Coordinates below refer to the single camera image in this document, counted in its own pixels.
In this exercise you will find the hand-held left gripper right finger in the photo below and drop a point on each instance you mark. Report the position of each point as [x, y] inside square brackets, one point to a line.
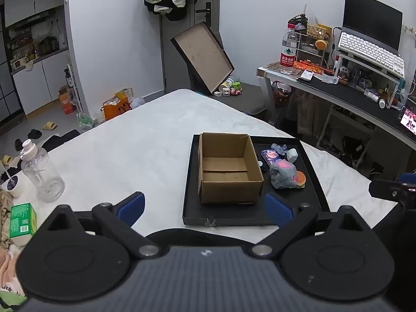
[278, 209]

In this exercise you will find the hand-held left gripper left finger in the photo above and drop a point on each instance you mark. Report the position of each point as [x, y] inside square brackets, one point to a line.
[131, 208]

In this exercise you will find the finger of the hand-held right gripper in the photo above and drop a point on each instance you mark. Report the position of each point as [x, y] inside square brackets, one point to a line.
[385, 188]

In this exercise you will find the black shallow tray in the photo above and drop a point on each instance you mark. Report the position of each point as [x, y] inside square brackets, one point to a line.
[292, 204]

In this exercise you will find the grey pink cat paw plush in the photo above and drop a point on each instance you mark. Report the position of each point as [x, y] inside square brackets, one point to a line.
[282, 174]

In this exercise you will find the blue pink tissue pack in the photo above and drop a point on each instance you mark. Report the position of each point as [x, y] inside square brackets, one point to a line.
[271, 157]

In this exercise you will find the brown cardboard box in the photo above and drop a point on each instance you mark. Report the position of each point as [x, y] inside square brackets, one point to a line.
[227, 188]

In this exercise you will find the grey fish plush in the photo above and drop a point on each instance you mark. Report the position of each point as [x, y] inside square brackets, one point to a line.
[279, 148]

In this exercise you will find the orange round squishy toy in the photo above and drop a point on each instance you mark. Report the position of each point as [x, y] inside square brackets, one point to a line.
[300, 178]

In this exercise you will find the small pale grey cube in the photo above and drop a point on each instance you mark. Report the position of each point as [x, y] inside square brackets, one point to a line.
[292, 155]

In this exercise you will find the lit phone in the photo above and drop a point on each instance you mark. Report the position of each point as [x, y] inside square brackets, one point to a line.
[409, 120]

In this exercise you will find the clear bottle with white lid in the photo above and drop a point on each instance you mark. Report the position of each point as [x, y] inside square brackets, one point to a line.
[42, 175]

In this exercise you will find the orange paper bag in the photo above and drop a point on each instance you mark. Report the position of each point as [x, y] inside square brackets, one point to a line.
[115, 109]

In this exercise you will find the beige tote bag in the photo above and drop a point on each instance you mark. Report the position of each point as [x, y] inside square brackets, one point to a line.
[307, 110]

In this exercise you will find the black desk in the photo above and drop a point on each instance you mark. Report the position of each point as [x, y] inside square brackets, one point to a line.
[341, 92]

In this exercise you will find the green carton box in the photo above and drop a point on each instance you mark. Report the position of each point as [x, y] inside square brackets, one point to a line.
[22, 219]

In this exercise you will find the yellow slipper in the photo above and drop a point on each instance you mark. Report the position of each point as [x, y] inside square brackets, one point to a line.
[49, 125]

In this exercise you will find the white paper cup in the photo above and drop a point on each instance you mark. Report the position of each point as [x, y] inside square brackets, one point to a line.
[13, 187]

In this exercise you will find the panda figurine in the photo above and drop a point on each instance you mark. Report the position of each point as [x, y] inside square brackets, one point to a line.
[343, 74]

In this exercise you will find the black slipper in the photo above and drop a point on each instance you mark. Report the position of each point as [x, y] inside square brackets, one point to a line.
[34, 133]

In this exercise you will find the white keyboard riser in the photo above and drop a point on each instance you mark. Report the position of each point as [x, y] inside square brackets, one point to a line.
[367, 66]

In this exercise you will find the small red white toys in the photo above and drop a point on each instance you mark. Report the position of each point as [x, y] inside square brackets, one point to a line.
[236, 91]

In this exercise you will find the white can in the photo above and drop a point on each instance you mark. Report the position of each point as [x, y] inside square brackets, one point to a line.
[227, 84]

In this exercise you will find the white keyboard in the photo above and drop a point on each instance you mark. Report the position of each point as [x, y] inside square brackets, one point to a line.
[370, 52]

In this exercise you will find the clear acrylic organizer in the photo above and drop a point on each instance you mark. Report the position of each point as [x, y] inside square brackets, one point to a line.
[312, 48]

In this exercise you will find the red label water bottle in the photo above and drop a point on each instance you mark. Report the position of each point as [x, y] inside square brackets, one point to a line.
[288, 52]

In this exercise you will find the white kitchen cabinet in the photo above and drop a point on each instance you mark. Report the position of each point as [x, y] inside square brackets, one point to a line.
[35, 81]

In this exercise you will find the large flat cardboard box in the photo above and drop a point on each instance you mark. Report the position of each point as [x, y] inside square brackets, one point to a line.
[203, 55]

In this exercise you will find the black laptop screen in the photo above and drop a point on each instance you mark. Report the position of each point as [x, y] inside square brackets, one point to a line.
[372, 19]

